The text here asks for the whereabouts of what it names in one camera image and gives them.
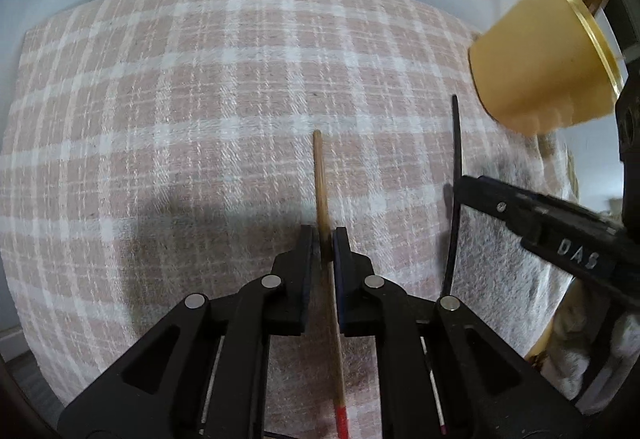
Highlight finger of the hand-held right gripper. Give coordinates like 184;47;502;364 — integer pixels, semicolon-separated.
456;174;640;309

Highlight black chopstick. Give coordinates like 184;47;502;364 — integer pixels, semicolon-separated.
439;94;465;301

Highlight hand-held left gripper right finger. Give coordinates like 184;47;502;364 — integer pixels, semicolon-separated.
332;226;583;439

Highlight pink plaid cloth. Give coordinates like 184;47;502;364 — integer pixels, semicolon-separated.
0;0;581;439

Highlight wooden chopstick red end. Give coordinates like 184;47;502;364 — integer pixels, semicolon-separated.
312;129;351;439

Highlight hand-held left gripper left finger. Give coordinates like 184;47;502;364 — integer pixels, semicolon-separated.
57;225;321;439

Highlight person's right hand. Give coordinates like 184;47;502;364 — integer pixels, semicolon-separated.
542;279;640;404

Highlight yellow plastic container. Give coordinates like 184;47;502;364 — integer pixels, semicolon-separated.
467;0;627;138

